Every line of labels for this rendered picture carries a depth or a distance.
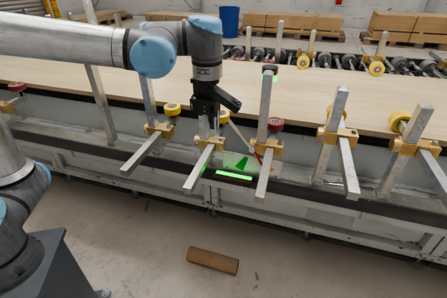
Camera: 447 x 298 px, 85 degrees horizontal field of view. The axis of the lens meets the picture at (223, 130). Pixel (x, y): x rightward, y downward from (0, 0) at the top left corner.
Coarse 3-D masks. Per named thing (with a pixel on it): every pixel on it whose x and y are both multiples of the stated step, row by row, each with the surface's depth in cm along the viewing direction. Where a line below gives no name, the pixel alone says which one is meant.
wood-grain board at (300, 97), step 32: (0, 64) 175; (32, 64) 175; (64, 64) 175; (224, 64) 175; (256, 64) 175; (128, 96) 130; (160, 96) 130; (256, 96) 130; (288, 96) 130; (320, 96) 130; (352, 96) 130; (384, 96) 130; (416, 96) 130; (352, 128) 104; (384, 128) 104
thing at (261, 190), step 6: (270, 132) 108; (276, 132) 108; (270, 138) 104; (270, 150) 97; (264, 156) 94; (270, 156) 94; (264, 162) 91; (270, 162) 91; (264, 168) 89; (264, 174) 86; (264, 180) 83; (258, 186) 81; (264, 186) 81; (258, 192) 79; (264, 192) 79; (258, 198) 78; (264, 198) 80
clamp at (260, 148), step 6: (252, 138) 103; (252, 144) 101; (258, 144) 100; (264, 144) 99; (270, 144) 99; (276, 144) 99; (282, 144) 99; (258, 150) 101; (264, 150) 101; (276, 150) 99; (282, 150) 98
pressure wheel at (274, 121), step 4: (272, 116) 111; (276, 116) 111; (268, 120) 108; (272, 120) 108; (276, 120) 107; (280, 120) 108; (268, 124) 107; (272, 124) 105; (276, 124) 105; (280, 124) 105; (268, 128) 107; (272, 128) 106; (276, 128) 106; (280, 128) 106
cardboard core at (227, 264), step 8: (192, 248) 146; (192, 256) 142; (200, 256) 142; (208, 256) 141; (216, 256) 141; (224, 256) 142; (208, 264) 140; (216, 264) 139; (224, 264) 138; (232, 264) 138; (232, 272) 137
